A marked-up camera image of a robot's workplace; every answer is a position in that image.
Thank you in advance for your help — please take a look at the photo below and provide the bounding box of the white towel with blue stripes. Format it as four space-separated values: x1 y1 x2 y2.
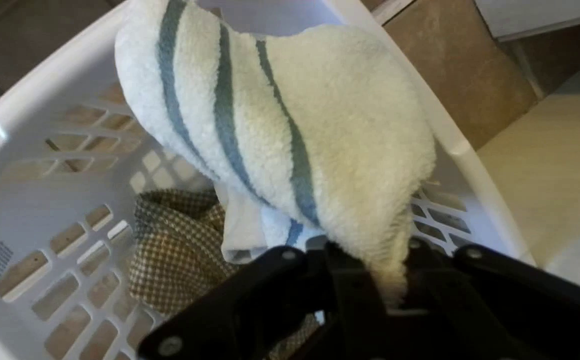
112 0 437 312

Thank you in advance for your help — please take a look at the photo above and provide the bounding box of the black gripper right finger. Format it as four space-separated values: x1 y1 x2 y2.
395 243 580 360

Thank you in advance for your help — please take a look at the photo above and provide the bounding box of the white plastic laundry basket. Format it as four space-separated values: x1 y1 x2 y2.
0 0 538 360

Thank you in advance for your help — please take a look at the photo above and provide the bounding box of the brown checkered cloth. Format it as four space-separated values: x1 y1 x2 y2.
125 188 322 360

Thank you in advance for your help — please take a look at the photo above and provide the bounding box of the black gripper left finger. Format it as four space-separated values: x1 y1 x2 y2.
135 241 388 360

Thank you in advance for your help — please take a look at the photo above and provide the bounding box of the white cabinet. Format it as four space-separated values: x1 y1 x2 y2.
475 49 580 299

